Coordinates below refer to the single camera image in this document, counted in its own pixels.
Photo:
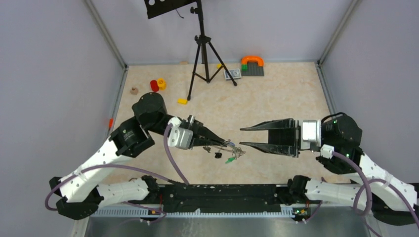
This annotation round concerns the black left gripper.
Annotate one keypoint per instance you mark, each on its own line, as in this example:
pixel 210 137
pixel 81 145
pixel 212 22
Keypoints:
pixel 198 130

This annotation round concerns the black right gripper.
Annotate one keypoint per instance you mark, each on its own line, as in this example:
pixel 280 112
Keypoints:
pixel 291 149

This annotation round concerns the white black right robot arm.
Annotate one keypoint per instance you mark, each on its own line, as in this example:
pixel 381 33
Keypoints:
pixel 336 140

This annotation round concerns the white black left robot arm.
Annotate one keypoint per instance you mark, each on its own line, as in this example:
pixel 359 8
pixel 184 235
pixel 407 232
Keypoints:
pixel 82 192

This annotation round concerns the yellow lego brick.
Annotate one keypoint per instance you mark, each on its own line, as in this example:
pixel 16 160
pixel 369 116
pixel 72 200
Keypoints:
pixel 182 101

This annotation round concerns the yellow plastic cylinder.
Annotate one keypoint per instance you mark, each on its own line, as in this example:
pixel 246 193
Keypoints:
pixel 161 84

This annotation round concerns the red plastic cylinder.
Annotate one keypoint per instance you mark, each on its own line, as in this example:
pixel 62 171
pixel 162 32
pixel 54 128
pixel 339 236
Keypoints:
pixel 154 85

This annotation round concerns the blue playing card box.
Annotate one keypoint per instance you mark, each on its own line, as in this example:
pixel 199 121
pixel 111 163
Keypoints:
pixel 235 73

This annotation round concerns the grey lego baseplate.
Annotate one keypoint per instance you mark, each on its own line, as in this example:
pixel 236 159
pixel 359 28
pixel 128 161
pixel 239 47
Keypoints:
pixel 253 71

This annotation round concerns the small wooden block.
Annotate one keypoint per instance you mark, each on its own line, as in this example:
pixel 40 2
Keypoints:
pixel 134 91

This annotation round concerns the orange plastic arch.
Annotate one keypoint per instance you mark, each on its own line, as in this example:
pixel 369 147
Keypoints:
pixel 252 59

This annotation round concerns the black tripod stand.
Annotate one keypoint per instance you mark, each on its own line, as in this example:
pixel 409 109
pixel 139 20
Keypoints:
pixel 202 41

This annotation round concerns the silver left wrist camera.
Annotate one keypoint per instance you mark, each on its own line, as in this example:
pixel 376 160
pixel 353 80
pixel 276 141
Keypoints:
pixel 178 137

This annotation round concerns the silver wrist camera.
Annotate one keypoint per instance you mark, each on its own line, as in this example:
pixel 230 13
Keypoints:
pixel 178 137
pixel 310 138

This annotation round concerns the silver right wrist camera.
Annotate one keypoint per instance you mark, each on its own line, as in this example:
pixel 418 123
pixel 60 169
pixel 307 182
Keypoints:
pixel 310 138

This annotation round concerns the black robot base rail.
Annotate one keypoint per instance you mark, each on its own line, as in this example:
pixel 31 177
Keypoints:
pixel 224 198

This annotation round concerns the black perforated mount plate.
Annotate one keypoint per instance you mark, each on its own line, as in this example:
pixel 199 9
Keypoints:
pixel 159 7

